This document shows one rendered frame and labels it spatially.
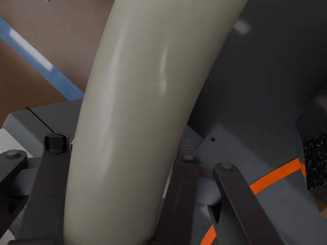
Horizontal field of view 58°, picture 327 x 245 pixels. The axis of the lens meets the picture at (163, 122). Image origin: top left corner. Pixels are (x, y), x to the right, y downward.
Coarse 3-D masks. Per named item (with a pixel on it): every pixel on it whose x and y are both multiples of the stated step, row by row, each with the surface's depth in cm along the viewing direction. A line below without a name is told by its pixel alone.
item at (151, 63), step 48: (144, 0) 6; (192, 0) 6; (240, 0) 7; (144, 48) 6; (192, 48) 7; (96, 96) 7; (144, 96) 7; (192, 96) 7; (96, 144) 7; (144, 144) 7; (96, 192) 8; (144, 192) 8; (96, 240) 8; (144, 240) 9
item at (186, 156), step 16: (176, 160) 15; (192, 160) 15; (176, 176) 13; (192, 176) 13; (176, 192) 12; (192, 192) 12; (176, 208) 11; (192, 208) 11; (160, 224) 10; (176, 224) 10; (192, 224) 10; (160, 240) 9; (176, 240) 9
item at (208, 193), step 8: (184, 144) 18; (184, 152) 17; (192, 152) 17; (200, 168) 15; (208, 168) 15; (200, 176) 14; (208, 176) 14; (200, 184) 14; (208, 184) 14; (216, 184) 14; (200, 192) 14; (208, 192) 14; (216, 192) 14; (200, 200) 15; (208, 200) 14; (216, 200) 14
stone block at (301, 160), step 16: (320, 96) 98; (304, 112) 99; (320, 112) 83; (304, 128) 83; (320, 128) 72; (304, 144) 74; (320, 144) 68; (304, 160) 74; (320, 160) 68; (304, 176) 78; (320, 176) 68; (320, 192) 70
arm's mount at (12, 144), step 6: (0, 132) 70; (6, 132) 71; (0, 138) 68; (6, 138) 69; (12, 138) 70; (0, 144) 67; (6, 144) 68; (12, 144) 69; (18, 144) 70; (0, 150) 66; (6, 150) 67; (24, 150) 70; (30, 156) 70
